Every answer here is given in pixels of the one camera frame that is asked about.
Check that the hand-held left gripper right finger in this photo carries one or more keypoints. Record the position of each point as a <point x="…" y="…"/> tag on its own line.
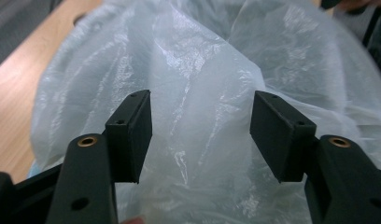
<point x="279" y="137"/>

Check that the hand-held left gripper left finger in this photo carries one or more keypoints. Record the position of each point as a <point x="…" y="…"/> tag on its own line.
<point x="132" y="137"/>

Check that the white translucent plastic bag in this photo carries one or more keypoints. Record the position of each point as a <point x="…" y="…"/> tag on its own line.
<point x="204" y="77"/>

